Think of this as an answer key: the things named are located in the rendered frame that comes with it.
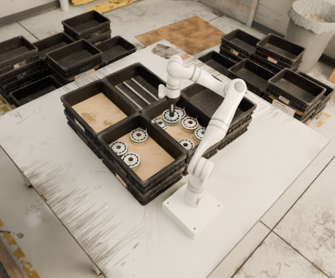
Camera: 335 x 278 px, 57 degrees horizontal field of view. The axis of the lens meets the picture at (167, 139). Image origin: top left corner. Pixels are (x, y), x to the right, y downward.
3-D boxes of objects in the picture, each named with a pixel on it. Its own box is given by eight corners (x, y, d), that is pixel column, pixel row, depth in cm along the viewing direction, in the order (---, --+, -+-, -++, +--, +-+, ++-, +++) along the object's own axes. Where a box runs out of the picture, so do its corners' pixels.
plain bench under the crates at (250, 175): (292, 194, 257) (331, 139, 204) (150, 358, 178) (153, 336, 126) (160, 98, 328) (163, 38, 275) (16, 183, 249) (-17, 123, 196)
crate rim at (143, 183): (187, 156, 162) (188, 154, 160) (143, 187, 148) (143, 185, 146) (140, 115, 180) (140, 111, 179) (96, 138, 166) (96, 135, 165)
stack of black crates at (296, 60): (292, 87, 329) (309, 49, 295) (275, 101, 313) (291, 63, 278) (259, 69, 348) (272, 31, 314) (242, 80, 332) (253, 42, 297)
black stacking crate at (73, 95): (139, 126, 188) (139, 112, 179) (98, 149, 174) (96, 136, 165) (103, 92, 206) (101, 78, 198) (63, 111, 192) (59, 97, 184)
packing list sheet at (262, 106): (272, 105, 224) (272, 105, 223) (254, 120, 212) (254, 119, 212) (236, 83, 238) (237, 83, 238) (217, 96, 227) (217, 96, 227)
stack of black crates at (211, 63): (238, 85, 327) (243, 67, 310) (220, 97, 312) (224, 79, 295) (209, 67, 344) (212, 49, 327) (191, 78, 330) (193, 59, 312)
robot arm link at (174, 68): (169, 64, 138) (196, 75, 141) (171, 53, 144) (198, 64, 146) (163, 75, 143) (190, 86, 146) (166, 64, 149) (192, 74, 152)
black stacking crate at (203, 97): (253, 119, 197) (258, 106, 189) (222, 141, 183) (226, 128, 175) (208, 87, 216) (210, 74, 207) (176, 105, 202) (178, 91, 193)
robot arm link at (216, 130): (209, 123, 150) (227, 131, 148) (185, 174, 144) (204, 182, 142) (209, 116, 142) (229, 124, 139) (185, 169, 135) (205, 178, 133)
